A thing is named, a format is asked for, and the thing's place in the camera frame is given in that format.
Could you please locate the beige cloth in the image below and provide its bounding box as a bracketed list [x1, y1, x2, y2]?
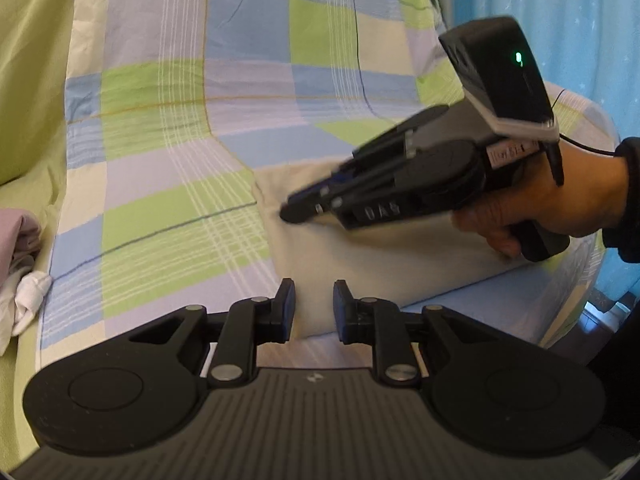
[252, 156, 566, 339]

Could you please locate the dark sleeved right forearm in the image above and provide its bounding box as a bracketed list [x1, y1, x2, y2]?
[603, 138, 640, 263]

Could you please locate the person's right hand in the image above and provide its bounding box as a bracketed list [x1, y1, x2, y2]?
[452, 142, 613, 258]

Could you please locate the blue green plaid bedsheet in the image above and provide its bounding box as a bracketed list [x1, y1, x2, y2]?
[37, 0, 622, 369]

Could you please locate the blue curtain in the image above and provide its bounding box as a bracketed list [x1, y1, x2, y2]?
[414, 0, 640, 302]

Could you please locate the white crumpled garment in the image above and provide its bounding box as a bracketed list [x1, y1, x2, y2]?
[0, 266, 53, 354]

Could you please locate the lilac crumpled garment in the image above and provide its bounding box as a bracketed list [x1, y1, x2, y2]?
[0, 208, 41, 283]

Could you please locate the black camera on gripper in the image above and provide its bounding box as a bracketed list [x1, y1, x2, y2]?
[438, 15, 560, 143]

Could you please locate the black cable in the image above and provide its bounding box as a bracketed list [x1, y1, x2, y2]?
[549, 88, 618, 157]

